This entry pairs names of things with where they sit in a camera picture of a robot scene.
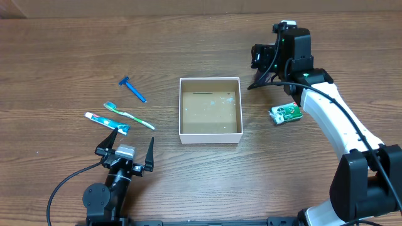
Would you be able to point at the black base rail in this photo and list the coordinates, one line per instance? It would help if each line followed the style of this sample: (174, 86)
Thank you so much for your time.
(188, 223)

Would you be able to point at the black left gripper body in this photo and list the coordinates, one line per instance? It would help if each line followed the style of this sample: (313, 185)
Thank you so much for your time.
(137, 169)

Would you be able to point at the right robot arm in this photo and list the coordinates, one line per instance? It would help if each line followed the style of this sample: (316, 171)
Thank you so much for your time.
(367, 182)

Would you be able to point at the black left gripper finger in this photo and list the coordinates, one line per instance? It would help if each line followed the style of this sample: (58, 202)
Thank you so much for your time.
(149, 160)
(108, 142)

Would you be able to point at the green white toothbrush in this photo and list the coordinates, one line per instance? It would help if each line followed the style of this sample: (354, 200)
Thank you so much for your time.
(112, 107)

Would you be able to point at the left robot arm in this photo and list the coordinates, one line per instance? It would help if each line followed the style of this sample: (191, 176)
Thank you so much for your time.
(104, 201)

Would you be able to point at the green soap bar pack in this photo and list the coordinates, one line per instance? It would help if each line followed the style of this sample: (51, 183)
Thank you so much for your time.
(285, 113)

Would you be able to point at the white cardboard box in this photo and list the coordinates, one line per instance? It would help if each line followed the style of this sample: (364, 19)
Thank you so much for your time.
(210, 110)

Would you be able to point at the white green toothpaste tube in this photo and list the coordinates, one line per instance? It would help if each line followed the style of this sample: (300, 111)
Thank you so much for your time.
(111, 124)

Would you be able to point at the blue disposable razor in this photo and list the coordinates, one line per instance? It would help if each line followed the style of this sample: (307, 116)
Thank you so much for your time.
(125, 81)

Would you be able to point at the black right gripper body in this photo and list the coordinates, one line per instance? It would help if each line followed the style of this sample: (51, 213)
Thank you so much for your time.
(264, 56)

